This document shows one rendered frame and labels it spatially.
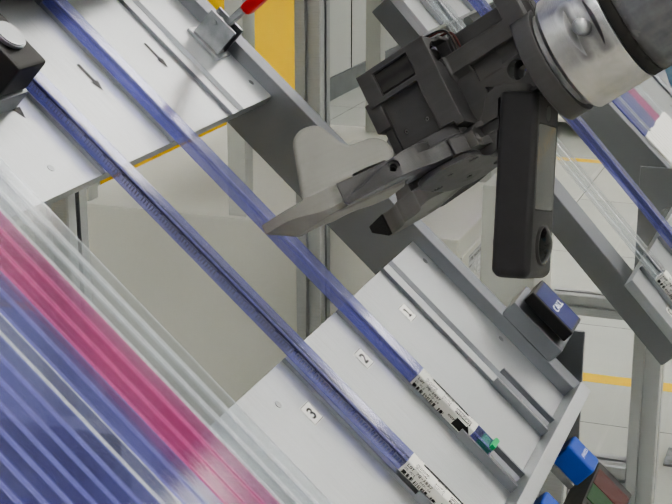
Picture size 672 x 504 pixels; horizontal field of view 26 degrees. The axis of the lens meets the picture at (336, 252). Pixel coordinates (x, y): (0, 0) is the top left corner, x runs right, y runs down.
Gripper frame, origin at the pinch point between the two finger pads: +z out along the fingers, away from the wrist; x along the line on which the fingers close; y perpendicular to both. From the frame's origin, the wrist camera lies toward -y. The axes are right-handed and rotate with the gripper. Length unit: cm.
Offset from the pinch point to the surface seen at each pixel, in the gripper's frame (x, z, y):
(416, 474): -5.3, 3.7, -16.2
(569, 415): -29.8, 1.0, -16.1
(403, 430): -9.6, 5.4, -12.7
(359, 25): -507, 187, 204
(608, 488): -34.2, 2.4, -22.9
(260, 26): -274, 125, 132
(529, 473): -18.4, 1.6, -19.2
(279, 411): 2.4, 7.1, -8.9
